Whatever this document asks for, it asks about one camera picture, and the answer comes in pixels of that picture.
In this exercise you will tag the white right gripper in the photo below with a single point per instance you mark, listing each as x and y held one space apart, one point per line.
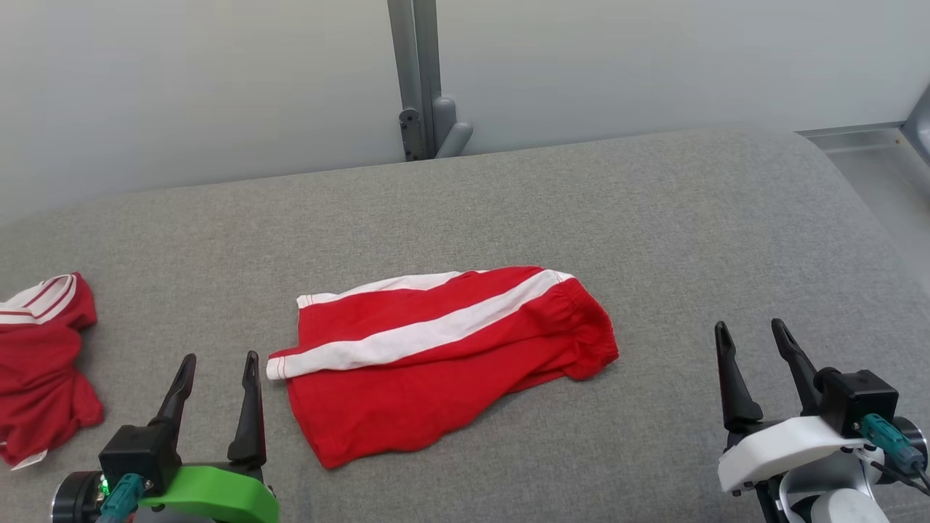
785 447

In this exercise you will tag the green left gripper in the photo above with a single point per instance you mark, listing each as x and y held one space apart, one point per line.
218 494

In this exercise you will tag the red and white shirt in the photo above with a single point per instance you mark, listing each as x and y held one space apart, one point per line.
36 378

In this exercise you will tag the red shorts with white stripe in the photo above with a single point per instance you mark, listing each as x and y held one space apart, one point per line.
407 407

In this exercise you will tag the grey fabric sofa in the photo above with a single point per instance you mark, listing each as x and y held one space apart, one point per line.
508 203

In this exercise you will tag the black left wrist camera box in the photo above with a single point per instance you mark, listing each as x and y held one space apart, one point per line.
138 454

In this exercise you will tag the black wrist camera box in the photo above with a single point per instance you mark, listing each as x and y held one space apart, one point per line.
138 454
861 399

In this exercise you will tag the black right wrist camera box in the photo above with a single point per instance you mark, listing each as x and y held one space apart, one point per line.
861 399

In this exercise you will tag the grey metal frame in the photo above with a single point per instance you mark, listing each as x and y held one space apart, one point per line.
920 123

